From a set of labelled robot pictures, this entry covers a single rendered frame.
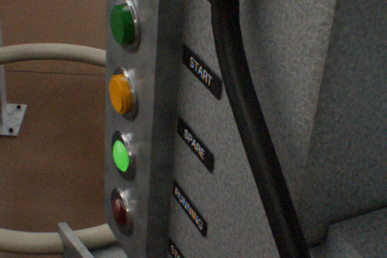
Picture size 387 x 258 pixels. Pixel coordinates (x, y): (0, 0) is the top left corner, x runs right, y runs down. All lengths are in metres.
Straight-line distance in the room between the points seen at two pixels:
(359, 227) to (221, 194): 0.09
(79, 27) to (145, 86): 3.04
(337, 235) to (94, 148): 2.37
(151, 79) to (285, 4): 0.14
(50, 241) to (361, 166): 0.72
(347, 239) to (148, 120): 0.16
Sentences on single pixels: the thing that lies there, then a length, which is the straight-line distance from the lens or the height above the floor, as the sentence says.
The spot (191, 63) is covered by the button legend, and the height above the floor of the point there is 1.40.
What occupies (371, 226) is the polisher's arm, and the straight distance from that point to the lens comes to 0.41.
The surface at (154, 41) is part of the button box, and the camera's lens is 0.46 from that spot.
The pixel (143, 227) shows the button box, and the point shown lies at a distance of 0.54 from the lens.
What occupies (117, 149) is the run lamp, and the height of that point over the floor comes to 1.31.
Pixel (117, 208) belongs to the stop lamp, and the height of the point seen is 1.26.
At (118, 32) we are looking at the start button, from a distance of 0.49.
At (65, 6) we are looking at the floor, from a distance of 3.71.
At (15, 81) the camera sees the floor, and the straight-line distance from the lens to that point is 3.13.
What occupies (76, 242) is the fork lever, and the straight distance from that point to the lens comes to 1.02.
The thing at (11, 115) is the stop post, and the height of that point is 0.01.
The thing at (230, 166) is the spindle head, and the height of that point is 1.36.
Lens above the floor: 1.63
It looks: 33 degrees down
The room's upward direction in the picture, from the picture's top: 5 degrees clockwise
